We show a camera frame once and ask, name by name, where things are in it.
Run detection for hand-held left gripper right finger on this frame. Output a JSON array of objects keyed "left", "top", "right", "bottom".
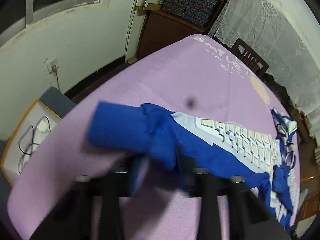
[{"left": 175, "top": 152, "right": 292, "bottom": 240}]

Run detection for white lace cloth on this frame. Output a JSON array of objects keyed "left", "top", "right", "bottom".
[{"left": 214, "top": 0, "right": 320, "bottom": 140}]

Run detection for brown wooden shelf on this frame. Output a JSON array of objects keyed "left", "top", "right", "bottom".
[{"left": 136, "top": 0, "right": 238, "bottom": 60}]

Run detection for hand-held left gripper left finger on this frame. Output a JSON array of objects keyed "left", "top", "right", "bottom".
[{"left": 30, "top": 152, "right": 144, "bottom": 240}]

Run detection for thin wall cable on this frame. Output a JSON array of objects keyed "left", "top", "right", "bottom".
[{"left": 53, "top": 66, "right": 62, "bottom": 93}]

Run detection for stack of blue patterned boxes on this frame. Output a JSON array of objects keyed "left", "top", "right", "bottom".
[{"left": 161, "top": 0, "right": 222, "bottom": 27}]

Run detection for wall socket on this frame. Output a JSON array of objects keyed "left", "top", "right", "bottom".
[{"left": 45, "top": 58, "right": 60, "bottom": 74}]

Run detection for yellow-edged white box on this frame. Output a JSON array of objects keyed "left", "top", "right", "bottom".
[{"left": 0, "top": 99, "right": 63, "bottom": 187}]

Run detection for dark wooden chair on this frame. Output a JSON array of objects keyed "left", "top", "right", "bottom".
[{"left": 231, "top": 39, "right": 270, "bottom": 80}]

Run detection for black cable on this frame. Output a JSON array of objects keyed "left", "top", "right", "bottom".
[{"left": 19, "top": 116, "right": 52, "bottom": 174}]

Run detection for blue red printed zip jacket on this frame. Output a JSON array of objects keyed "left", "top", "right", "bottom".
[{"left": 87, "top": 100, "right": 299, "bottom": 233}]

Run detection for pink printed blanket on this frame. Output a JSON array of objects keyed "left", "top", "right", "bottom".
[{"left": 7, "top": 34, "right": 300, "bottom": 240}]

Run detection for white boards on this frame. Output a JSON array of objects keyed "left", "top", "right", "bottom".
[{"left": 125, "top": 0, "right": 163, "bottom": 64}]

